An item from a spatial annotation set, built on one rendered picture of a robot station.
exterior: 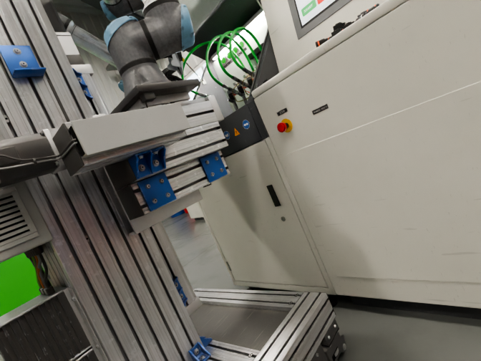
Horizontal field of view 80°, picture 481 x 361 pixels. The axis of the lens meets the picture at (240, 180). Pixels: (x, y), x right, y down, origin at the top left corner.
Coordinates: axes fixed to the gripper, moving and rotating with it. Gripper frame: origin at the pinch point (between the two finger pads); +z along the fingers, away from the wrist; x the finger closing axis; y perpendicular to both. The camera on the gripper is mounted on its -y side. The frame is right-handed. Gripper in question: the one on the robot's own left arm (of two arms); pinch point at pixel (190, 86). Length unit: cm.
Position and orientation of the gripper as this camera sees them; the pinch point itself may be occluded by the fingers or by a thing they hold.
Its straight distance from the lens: 166.6
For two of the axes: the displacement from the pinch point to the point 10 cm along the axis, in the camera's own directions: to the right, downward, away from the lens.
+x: 0.3, -1.7, -9.8
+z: 9.3, 3.7, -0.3
